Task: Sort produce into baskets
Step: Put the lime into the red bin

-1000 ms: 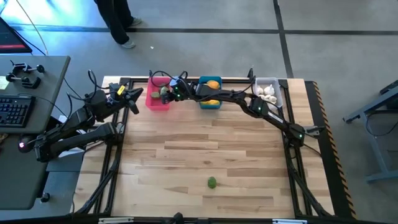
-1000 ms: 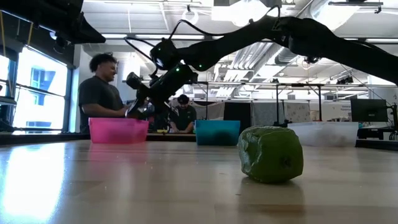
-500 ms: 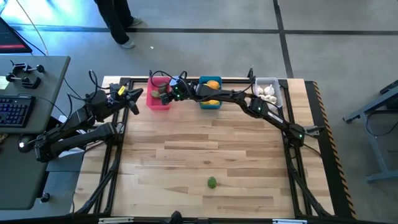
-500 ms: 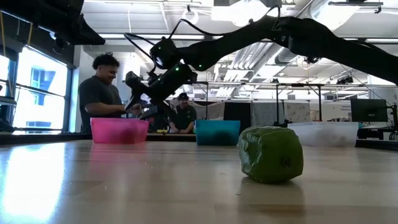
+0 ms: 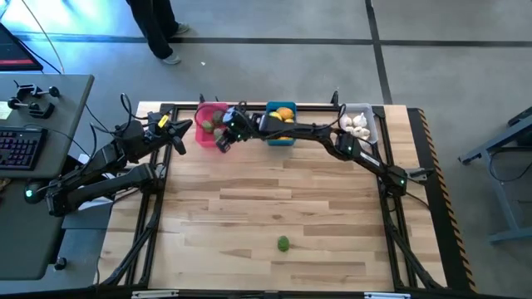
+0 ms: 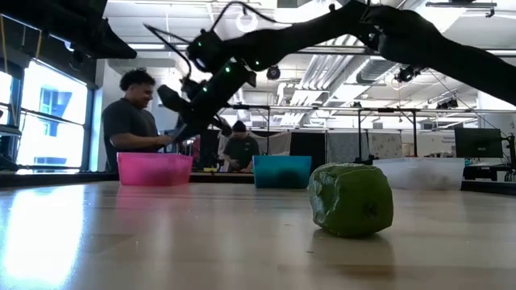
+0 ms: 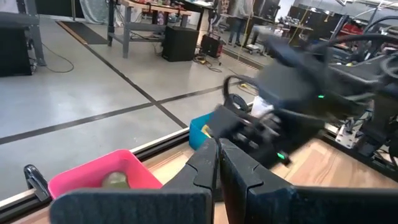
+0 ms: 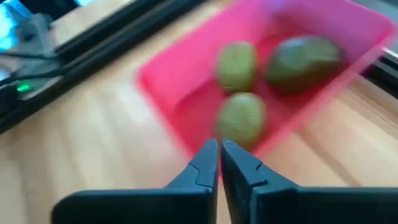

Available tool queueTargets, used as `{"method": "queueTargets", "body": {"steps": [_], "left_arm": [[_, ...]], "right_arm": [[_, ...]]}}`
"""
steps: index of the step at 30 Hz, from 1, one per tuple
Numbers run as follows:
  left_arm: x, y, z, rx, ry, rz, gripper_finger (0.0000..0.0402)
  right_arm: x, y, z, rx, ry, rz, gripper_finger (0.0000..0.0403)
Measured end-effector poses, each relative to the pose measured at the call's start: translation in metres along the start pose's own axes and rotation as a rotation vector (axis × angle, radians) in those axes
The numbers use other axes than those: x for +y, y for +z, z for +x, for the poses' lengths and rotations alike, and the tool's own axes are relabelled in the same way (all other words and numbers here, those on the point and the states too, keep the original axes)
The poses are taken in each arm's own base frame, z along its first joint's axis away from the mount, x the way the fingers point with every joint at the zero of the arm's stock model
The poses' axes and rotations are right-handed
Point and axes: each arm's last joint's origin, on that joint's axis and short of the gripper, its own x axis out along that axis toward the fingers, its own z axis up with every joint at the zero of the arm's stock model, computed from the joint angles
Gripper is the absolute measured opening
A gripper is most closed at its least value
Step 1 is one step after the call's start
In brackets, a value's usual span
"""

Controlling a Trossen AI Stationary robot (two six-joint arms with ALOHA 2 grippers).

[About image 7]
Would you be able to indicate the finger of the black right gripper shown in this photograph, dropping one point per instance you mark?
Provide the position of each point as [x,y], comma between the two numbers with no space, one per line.
[224,121]

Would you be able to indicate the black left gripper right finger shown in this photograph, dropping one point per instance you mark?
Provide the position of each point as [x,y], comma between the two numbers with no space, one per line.
[264,199]

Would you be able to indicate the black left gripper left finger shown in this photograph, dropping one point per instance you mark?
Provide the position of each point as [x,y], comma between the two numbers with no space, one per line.
[186,199]

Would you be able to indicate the green lime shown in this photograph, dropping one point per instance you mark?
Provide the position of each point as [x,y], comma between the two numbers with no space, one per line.
[115,180]

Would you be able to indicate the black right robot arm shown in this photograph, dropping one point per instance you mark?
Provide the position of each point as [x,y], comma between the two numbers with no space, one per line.
[295,81]

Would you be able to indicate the blue plastic basket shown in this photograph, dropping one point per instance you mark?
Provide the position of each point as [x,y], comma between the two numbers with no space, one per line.
[197,137]

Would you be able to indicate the red black toolbox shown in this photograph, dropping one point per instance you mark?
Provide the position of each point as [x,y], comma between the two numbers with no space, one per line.
[211,46]

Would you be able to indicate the small wheeled dolly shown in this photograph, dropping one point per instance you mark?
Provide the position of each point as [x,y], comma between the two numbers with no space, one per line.
[253,48]

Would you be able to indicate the black box case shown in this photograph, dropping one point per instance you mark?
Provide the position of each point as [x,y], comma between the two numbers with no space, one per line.
[180,43]

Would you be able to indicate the pink plastic basket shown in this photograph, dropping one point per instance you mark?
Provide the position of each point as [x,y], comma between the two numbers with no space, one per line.
[90,174]

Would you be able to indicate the person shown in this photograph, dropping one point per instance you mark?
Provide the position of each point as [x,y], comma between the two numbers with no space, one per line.
[241,12]

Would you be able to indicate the wood top grey workbench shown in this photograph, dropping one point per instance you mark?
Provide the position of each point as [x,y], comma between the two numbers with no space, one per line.
[126,34]

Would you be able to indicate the black floor mat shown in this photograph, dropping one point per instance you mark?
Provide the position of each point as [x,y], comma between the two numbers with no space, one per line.
[84,32]

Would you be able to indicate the black cabinet under bench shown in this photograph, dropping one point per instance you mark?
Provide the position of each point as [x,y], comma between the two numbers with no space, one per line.
[15,49]

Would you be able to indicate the white arm base bracket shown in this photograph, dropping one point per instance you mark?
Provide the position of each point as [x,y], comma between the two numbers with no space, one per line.
[345,137]

